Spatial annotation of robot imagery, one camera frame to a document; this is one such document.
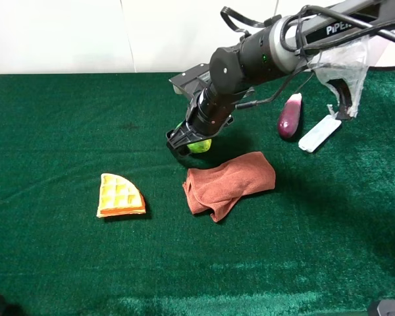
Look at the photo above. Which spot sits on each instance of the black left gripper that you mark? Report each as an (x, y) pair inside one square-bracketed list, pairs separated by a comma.
[(199, 126)]

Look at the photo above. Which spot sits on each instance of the green yellow ball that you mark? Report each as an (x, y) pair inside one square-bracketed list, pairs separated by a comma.
[(200, 145)]

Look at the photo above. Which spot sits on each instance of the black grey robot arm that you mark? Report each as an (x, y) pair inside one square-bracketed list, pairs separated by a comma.
[(333, 42)]

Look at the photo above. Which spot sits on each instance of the brown folded towel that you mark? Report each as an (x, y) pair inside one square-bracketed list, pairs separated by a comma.
[(219, 189)]

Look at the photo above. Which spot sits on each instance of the yellow orange waffle toy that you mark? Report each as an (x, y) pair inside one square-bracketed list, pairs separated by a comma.
[(118, 196)]

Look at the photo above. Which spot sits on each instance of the purple toy eggplant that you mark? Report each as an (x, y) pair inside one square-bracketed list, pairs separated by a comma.
[(289, 118)]

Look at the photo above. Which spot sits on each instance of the white rectangular tag box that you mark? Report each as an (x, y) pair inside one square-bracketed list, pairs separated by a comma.
[(319, 133)]

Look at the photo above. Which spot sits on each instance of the green felt table mat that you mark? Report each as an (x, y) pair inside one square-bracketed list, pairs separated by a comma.
[(321, 242)]

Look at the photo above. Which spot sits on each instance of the clear plastic wrap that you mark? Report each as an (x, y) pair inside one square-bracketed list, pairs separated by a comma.
[(343, 70)]

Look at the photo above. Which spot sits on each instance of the black wrist camera mount plate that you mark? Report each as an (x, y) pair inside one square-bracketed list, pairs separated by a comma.
[(191, 81)]

